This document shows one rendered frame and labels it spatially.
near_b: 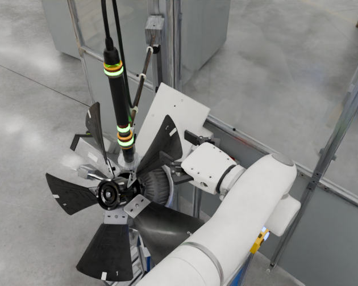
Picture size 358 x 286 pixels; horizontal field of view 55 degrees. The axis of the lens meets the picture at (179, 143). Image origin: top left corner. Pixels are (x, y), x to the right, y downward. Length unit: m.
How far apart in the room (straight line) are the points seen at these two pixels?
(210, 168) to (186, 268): 0.32
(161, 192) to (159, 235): 0.21
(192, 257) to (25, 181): 2.62
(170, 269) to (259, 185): 0.23
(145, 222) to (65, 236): 1.48
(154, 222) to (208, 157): 0.52
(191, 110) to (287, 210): 0.79
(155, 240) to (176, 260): 0.72
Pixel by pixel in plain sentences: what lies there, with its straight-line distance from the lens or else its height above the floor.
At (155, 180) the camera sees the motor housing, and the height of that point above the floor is 1.17.
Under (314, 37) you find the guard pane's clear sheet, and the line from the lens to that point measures 1.35.
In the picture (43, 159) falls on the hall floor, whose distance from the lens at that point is 3.17.
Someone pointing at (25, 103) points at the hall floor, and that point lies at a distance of 3.77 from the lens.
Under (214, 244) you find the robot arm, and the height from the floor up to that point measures 1.79.
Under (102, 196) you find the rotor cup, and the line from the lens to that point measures 1.32.
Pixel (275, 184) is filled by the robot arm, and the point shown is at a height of 1.78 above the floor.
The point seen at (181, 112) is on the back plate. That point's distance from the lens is 1.43.
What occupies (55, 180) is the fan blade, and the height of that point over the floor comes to 1.14.
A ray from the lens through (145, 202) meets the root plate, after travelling 1.31.
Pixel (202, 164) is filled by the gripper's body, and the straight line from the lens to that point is 0.78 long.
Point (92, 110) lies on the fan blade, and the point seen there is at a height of 1.38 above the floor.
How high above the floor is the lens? 2.29
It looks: 48 degrees down
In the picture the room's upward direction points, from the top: straight up
